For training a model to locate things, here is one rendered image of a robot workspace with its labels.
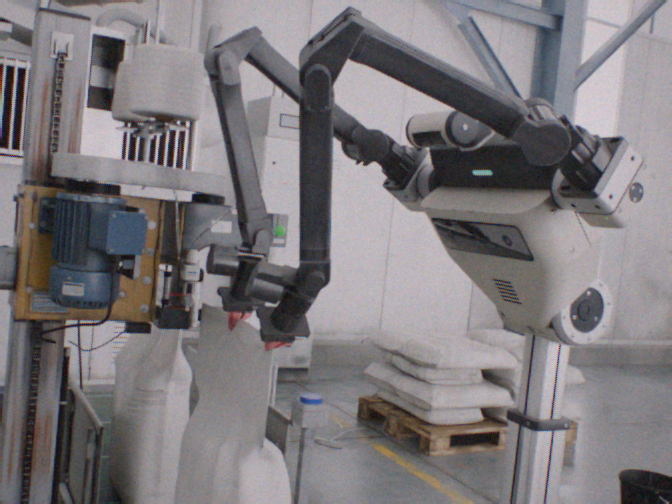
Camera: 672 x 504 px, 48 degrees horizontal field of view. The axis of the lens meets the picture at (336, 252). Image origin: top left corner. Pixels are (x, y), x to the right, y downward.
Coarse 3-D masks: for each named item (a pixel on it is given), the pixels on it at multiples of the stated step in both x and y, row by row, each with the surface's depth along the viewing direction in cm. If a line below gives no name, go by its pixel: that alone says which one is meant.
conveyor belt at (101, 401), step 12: (96, 396) 355; (108, 396) 357; (96, 408) 335; (108, 408) 337; (108, 420) 320; (108, 432) 304; (108, 444) 290; (108, 456) 277; (108, 480) 254; (108, 492) 244
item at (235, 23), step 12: (204, 0) 508; (216, 0) 502; (228, 0) 502; (240, 0) 506; (204, 12) 507; (216, 12) 502; (228, 12) 502; (240, 12) 507; (204, 24) 507; (228, 24) 503; (240, 24) 508; (204, 36) 506; (228, 36) 504; (204, 48) 506; (240, 72) 514
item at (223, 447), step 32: (224, 320) 183; (224, 352) 182; (256, 352) 161; (224, 384) 181; (256, 384) 159; (192, 416) 184; (224, 416) 173; (256, 416) 158; (192, 448) 176; (224, 448) 162; (256, 448) 157; (192, 480) 171; (224, 480) 159; (256, 480) 158; (288, 480) 161
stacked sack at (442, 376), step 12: (396, 360) 486; (408, 360) 473; (408, 372) 473; (420, 372) 455; (432, 372) 453; (444, 372) 455; (456, 372) 458; (468, 372) 461; (480, 372) 466; (444, 384) 455; (456, 384) 458; (468, 384) 462
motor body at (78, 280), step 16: (64, 208) 164; (80, 208) 164; (96, 208) 165; (112, 208) 167; (64, 224) 165; (80, 224) 163; (64, 240) 165; (80, 240) 164; (64, 256) 164; (80, 256) 165; (96, 256) 166; (64, 272) 164; (80, 272) 164; (96, 272) 165; (64, 288) 164; (80, 288) 164; (96, 288) 165; (64, 304) 165; (80, 304) 165; (96, 304) 166
